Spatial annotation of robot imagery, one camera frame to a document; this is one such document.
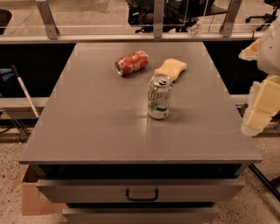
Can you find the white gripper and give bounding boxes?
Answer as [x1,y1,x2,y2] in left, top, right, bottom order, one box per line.
[239,17,280,137]

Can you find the grey cabinet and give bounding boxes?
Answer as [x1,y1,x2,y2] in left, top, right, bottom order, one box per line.
[17,41,263,224]

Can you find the black drawer handle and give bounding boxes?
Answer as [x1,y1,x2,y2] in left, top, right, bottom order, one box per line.
[125,189,159,202]

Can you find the grey lower drawer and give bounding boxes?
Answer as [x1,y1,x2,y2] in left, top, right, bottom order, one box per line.
[62,208,220,224]

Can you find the white stick with black grip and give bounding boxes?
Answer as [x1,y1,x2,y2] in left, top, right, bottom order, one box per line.
[11,64,39,118]

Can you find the left metal railing post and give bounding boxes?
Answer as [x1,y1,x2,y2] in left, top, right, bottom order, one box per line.
[35,0,60,39]

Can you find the green white 7up can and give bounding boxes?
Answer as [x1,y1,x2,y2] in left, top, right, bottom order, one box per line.
[148,74,173,120]

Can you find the red coke can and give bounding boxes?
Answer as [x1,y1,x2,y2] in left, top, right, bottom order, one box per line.
[115,50,149,77]

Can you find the brown cardboard box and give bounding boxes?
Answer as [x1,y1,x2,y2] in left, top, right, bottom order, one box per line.
[12,164,67,216]

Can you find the yellow sponge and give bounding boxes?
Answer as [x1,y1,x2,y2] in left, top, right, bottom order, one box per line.
[154,58,187,81]

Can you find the grey drawer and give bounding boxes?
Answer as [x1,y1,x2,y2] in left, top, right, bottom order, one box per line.
[62,208,220,224]
[37,179,244,204]

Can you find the black office chair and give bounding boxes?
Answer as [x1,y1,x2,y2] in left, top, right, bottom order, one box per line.
[126,0,227,33]

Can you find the grey upper drawer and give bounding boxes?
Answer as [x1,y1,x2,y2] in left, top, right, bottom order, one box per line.
[37,179,244,204]

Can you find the middle metal railing post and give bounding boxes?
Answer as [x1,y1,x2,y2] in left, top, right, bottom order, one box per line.
[153,0,165,39]

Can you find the metal railing post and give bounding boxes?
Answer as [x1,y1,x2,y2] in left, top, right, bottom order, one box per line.
[35,0,60,39]
[153,0,165,39]
[219,0,242,38]

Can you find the crumpled clear plastic wrapper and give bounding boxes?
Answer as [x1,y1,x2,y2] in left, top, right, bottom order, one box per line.
[186,21,202,37]

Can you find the right metal railing post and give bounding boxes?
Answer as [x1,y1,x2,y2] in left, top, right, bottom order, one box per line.
[219,0,242,38]

